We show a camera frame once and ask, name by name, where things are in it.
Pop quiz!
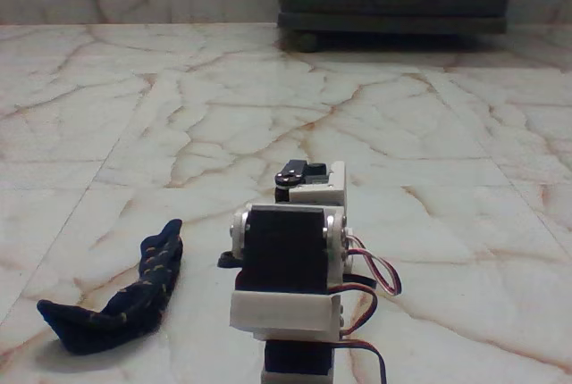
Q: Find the dark navy patterned sock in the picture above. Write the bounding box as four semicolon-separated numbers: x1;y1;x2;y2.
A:
36;218;184;355

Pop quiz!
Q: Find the white and red servo cable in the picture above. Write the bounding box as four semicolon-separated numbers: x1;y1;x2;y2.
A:
342;232;403;299

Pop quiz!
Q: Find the red and black servo cable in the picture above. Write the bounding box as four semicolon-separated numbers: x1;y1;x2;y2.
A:
330;284;388;384

